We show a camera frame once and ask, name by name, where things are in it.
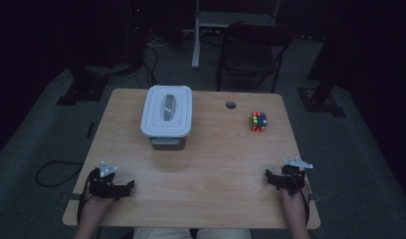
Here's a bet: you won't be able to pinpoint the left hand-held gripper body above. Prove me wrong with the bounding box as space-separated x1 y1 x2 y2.
88 160 128 200

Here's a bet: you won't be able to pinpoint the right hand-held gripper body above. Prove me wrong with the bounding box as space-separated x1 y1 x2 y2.
278 156 314 197

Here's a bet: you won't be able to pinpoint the colourful puzzle cube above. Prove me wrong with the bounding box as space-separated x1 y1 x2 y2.
249 112 269 132

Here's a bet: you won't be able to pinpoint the clear plastic storage box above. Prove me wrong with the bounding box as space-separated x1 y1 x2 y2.
148 133 188 151

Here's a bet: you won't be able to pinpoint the white storage box lid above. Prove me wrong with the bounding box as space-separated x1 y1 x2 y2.
139 85 194 139

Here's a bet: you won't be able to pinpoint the person's left hand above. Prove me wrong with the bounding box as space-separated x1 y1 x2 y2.
81 187 116 217

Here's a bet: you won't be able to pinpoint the person's right hand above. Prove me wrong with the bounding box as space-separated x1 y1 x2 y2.
279 180 311 215

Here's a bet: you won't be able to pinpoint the person's beige trousers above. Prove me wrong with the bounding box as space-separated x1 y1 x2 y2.
133 227 254 239

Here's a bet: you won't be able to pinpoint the black stand with flat base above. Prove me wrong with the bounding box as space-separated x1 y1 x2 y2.
56 64 109 107
297 0 348 119

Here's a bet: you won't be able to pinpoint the black folding chair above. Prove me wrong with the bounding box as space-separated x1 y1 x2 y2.
215 21 297 95

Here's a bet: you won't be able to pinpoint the dark equipment tower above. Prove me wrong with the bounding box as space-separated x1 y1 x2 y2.
122 0 149 69

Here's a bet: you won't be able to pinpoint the right hand-held gripper cable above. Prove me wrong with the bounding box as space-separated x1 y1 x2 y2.
290 172 312 227

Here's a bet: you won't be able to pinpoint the hand-held gripper cable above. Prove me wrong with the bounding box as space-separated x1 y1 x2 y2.
290 172 312 227
76 177 95 227

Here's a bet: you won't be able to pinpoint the left hand-held gripper cable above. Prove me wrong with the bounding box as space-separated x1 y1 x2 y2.
76 177 95 227

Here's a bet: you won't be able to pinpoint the black looped floor cable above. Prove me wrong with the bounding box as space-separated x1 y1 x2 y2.
35 160 85 188

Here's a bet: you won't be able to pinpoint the black floor cables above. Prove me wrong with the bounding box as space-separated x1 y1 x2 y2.
135 31 162 90

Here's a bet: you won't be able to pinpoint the white metal desk frame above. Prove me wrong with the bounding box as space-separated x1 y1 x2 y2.
191 0 283 70

